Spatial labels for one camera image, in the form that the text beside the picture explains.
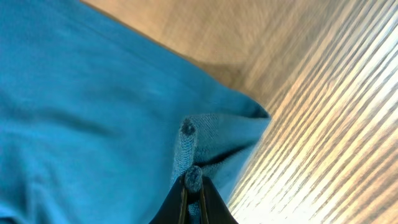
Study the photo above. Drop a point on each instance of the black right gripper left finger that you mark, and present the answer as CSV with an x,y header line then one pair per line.
x,y
174,209

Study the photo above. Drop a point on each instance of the blue polo shirt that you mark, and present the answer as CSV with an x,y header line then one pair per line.
x,y
97,122

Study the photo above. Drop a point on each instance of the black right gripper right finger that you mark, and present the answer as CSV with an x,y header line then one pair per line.
x,y
213,210

